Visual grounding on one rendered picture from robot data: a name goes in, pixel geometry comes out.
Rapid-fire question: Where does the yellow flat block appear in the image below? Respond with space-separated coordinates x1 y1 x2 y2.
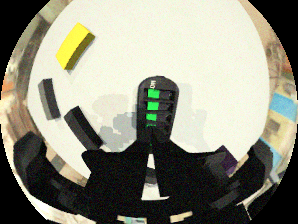
56 23 96 71

